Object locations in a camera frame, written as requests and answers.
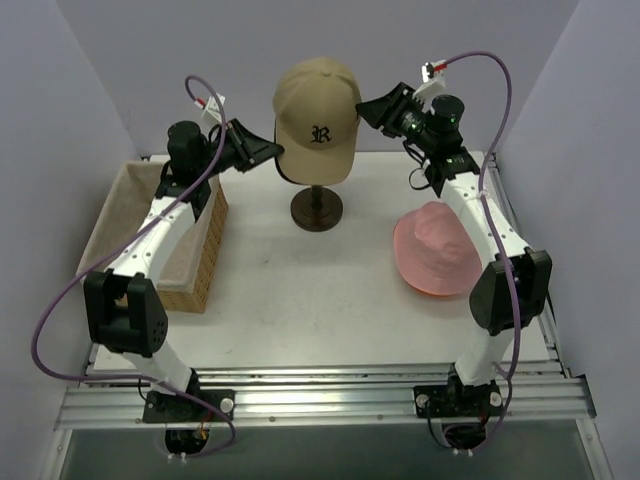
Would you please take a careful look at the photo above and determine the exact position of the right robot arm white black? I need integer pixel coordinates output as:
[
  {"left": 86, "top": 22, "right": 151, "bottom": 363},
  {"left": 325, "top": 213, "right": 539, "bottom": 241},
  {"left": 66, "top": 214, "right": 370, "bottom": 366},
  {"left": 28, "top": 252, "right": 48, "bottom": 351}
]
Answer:
[{"left": 356, "top": 83, "right": 552, "bottom": 413}]

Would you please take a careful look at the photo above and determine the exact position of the dark wooden mannequin stand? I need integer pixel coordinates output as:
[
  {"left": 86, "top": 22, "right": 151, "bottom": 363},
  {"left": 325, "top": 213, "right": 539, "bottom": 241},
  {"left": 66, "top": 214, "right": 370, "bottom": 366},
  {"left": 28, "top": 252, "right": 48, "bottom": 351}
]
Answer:
[{"left": 290, "top": 185, "right": 343, "bottom": 232}]

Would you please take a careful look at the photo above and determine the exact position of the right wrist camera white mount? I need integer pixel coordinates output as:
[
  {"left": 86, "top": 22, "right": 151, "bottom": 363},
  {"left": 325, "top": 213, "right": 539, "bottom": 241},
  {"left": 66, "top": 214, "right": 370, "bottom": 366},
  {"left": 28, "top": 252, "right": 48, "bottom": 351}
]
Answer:
[{"left": 413, "top": 60, "right": 447, "bottom": 103}]

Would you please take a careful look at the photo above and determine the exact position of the wicker basket with liner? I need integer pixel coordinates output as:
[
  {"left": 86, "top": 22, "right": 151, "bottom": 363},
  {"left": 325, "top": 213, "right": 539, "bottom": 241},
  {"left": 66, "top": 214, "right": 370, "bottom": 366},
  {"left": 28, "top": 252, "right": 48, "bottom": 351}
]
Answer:
[{"left": 77, "top": 161, "right": 228, "bottom": 314}]

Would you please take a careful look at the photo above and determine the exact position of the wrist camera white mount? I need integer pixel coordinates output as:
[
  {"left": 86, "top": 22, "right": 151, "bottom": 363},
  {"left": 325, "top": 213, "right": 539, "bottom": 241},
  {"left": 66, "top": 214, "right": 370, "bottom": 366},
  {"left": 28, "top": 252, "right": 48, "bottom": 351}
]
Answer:
[
  {"left": 194, "top": 94, "right": 225, "bottom": 127},
  {"left": 413, "top": 60, "right": 447, "bottom": 103}
]

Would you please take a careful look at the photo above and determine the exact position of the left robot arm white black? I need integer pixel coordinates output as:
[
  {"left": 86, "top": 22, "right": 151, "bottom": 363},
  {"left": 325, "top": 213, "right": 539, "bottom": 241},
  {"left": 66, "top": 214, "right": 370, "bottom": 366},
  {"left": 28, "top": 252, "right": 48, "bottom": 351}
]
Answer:
[{"left": 83, "top": 119, "right": 284, "bottom": 419}]

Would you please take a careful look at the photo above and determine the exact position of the orange cap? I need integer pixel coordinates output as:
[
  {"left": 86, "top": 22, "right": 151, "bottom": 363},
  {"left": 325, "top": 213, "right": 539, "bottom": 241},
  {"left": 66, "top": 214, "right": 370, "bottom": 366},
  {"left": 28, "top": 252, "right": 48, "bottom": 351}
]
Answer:
[{"left": 409, "top": 285, "right": 470, "bottom": 299}]

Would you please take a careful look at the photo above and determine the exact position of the beige cap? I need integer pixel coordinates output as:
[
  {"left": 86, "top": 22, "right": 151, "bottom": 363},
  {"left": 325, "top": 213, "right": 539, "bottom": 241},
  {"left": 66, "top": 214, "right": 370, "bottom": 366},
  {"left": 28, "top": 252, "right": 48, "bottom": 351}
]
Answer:
[{"left": 272, "top": 57, "right": 361, "bottom": 186}]

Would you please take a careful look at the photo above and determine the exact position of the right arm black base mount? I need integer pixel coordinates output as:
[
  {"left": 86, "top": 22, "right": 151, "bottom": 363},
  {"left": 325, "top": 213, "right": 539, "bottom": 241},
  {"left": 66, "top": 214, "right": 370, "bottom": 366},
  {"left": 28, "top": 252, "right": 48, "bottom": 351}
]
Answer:
[{"left": 413, "top": 375, "right": 504, "bottom": 419}]

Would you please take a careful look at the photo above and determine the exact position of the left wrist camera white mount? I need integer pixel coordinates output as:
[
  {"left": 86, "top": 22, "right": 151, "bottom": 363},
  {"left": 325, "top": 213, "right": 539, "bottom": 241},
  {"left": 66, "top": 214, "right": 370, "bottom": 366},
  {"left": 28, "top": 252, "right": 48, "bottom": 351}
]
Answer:
[{"left": 194, "top": 94, "right": 225, "bottom": 127}]

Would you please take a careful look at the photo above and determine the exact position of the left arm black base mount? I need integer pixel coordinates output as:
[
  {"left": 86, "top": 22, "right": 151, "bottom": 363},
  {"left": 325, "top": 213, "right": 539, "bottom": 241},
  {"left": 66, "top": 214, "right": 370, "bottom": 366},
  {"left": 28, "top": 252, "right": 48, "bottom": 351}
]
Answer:
[{"left": 142, "top": 389, "right": 236, "bottom": 424}]

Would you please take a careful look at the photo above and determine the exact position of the aluminium rail frame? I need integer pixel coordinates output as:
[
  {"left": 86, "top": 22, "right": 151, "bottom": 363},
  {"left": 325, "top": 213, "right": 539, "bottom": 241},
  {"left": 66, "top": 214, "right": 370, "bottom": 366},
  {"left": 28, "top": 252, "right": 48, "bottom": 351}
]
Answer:
[{"left": 56, "top": 152, "right": 613, "bottom": 479}]

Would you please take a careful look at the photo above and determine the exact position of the pink cap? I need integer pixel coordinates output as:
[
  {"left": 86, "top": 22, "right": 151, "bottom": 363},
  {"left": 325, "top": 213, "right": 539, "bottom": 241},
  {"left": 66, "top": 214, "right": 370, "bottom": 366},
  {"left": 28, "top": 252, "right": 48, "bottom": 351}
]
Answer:
[{"left": 393, "top": 201, "right": 482, "bottom": 293}]

